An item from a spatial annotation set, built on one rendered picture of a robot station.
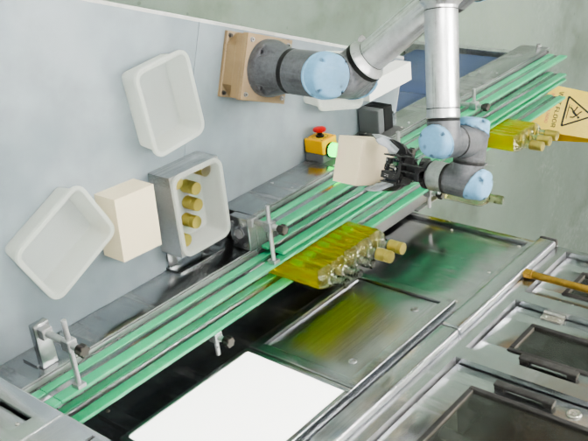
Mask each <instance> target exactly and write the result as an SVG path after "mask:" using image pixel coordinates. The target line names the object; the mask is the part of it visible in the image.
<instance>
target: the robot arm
mask: <svg viewBox="0 0 588 441"><path fill-rule="evenodd" d="M482 1H486V0H410V1H409V2H408V3H406V4H405V5H404V6H403V7H402V8H401V9H400V10H399V11H398V12H397V13H396V14H395V15H393V16H392V17H391V18H390V19H389V20H388V21H386V22H385V23H384V24H383V25H382V26H380V27H379V28H378V29H377V30H376V31H375V32H373V33H372V34H371V35H370V36H369V37H368V38H366V39H365V40H364V41H363V42H359V41H355V42H353V43H352V44H351V45H350V46H349V47H347V48H346V49H345V50H344V51H343V52H341V53H335V52H325V51H323V52H319V51H311V50H303V49H295V48H291V47H290V46H288V45H286V44H285V43H283V42H281V41H279V40H276V39H269V38H267V39H264V40H262V41H260V42H259V43H258V44H256V46H255V47H254V48H253V50H252V52H251V54H250V55H249V58H248V66H247V75H248V83H249V85H250V86H251V88H252V89H253V91H254V92H255V93H256V94H258V95H260V96H264V97H275V96H279V95H284V94H291V95H302V96H307V97H313V98H316V99H320V100H331V99H335V98H338V99H348V100H357V99H361V98H364V97H367V96H369V95H370V94H372V93H373V92H374V91H375V89H376V87H377V85H378V83H377V82H378V80H379V79H380V78H381V77H382V75H383V68H384V67H385V66H386V65H387V64H388V63H390V62H391V61H392V60H393V59H395V58H396V57H397V56H398V55H400V54H401V53H402V52H403V51H405V50H406V49H407V48H408V47H409V46H411V45H412V44H413V43H415V42H416V41H417V40H418V39H420V38H421V37H422V36H423V35H424V42H425V81H426V119H427V127H425V128H424V129H423V130H422V131H421V134H420V136H419V138H418V144H419V148H420V150H421V152H422V153H423V154H424V155H425V156H427V157H429V158H425V157H422V159H421V161H420V162H419V164H418V163H417V159H416V158H415V156H414V155H413V154H412V153H411V152H410V150H409V149H408V147H407V146H406V145H405V144H403V143H400V142H398V141H396V140H394V139H392V138H389V137H387V136H384V135H380V134H372V136H373V137H374V138H375V139H376V140H375V141H376V142H377V143H378V144H380V145H382V146H384V147H386V148H387V149H388V153H384V155H388V156H392V157H386V164H385V165H384V169H385V170H381V177H382V178H383V179H380V181H381V182H378V183H375V184H374V185H368V186H366V187H364V189H365V190H368V191H370V192H393V191H398V190H401V189H402V188H404V187H405V186H407V185H410V183H414V182H419V184H420V186H421V187H422V188H424V189H428V190H430V191H434V192H437V195H440V193H445V194H449V195H452V196H457V197H460V198H464V199H466V200H479V201H482V200H484V199H486V198H487V197H488V195H489V194H490V192H491V190H492V187H493V181H492V179H493V176H492V173H491V172H490V171H487V170H485V169H484V168H485V160H486V154H487V144H488V138H489V137H490V134H489V130H490V122H489V121H488V120H487V119H485V118H480V117H473V116H461V117H460V95H459V13H460V12H462V11H463V10H464V9H466V8H467V7H468V6H469V5H471V4H472V3H473V2H477V3H478V2H482ZM397 154H398V155H399V156H398V155H397ZM431 158H438V159H445V158H453V160H452V162H453V163H452V164H450V163H446V162H441V161H437V160H435V161H431Z"/></svg>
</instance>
